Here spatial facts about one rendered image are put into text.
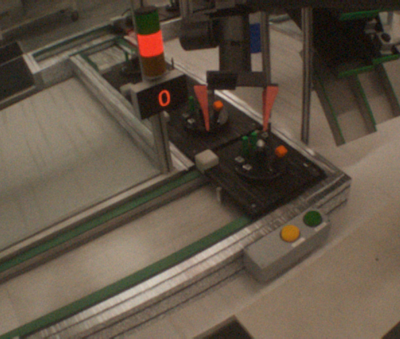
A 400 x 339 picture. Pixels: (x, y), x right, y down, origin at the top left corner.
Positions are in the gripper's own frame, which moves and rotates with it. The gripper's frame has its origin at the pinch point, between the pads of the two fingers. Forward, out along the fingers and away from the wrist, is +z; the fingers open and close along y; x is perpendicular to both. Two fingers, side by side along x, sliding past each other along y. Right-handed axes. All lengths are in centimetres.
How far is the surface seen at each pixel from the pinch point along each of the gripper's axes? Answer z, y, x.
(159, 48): -17.0, -14.6, 12.4
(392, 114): -7, 53, 44
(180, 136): 0.8, -12.5, 47.0
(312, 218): 19.4, 18.7, 18.2
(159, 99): -6.6, -15.2, 18.6
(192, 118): -5, -9, 50
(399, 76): -42, 114, 152
